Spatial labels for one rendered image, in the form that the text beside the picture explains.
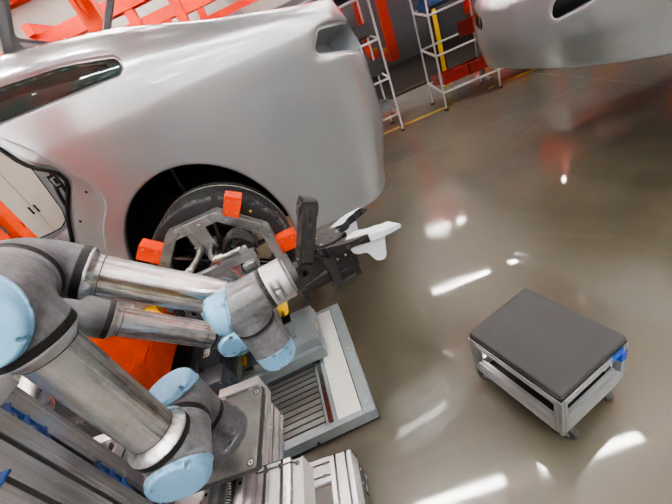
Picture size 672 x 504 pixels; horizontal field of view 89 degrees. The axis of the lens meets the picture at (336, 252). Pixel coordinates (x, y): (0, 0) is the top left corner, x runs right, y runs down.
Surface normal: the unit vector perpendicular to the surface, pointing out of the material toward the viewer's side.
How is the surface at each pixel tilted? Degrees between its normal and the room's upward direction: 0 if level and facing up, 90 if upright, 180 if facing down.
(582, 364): 0
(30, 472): 90
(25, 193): 90
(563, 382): 0
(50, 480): 90
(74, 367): 90
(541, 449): 0
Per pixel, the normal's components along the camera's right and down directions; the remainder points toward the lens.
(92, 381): 0.84, -0.04
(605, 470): -0.36, -0.78
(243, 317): 0.35, 0.40
